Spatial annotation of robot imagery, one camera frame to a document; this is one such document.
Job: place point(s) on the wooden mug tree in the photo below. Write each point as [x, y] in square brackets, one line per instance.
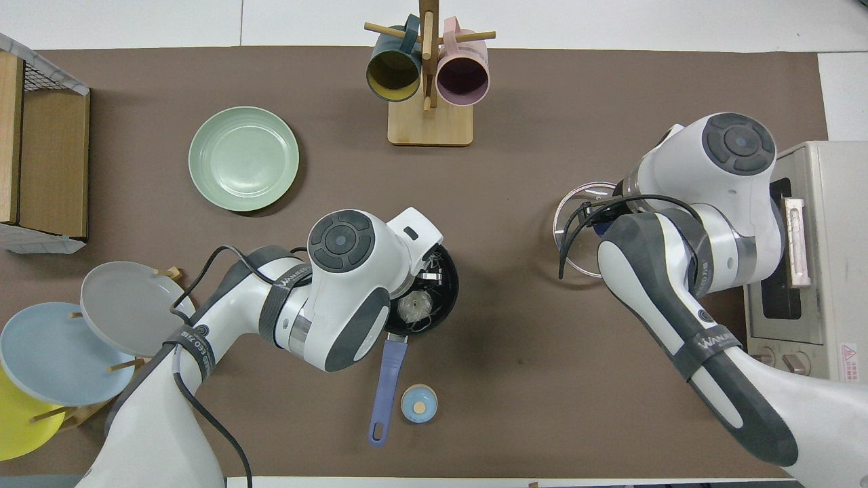
[430, 125]

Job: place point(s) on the yellow plate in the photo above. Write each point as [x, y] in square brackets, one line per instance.
[20, 427]

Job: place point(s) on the cream toaster oven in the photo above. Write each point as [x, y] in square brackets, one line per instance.
[834, 271]

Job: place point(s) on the dark teal mug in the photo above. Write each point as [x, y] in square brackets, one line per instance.
[393, 71]

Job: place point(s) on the light green plate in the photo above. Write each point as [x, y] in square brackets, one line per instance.
[243, 159]

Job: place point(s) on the translucent white vermicelli bundle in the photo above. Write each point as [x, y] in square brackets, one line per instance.
[415, 308]

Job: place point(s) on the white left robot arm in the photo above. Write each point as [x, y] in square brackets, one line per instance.
[339, 271]

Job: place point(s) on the wooden plate rack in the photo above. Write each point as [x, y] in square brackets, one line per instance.
[129, 364]

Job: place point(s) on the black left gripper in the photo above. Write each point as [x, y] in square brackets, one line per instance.
[434, 268]

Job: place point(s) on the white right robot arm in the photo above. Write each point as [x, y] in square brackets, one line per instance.
[739, 176]

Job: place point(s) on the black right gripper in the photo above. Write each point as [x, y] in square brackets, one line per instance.
[614, 210]

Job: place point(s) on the light blue plate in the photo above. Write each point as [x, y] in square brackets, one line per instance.
[54, 352]

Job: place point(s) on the grey plate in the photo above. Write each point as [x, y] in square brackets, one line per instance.
[115, 305]

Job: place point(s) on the brown table mat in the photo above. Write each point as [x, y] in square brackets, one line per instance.
[529, 373]

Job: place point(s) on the pink mug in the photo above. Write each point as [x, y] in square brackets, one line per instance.
[463, 78]

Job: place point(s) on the glass lid with blue knob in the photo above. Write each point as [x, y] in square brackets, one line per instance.
[590, 261]

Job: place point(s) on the small blue jar cork lid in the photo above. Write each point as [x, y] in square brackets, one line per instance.
[419, 404]

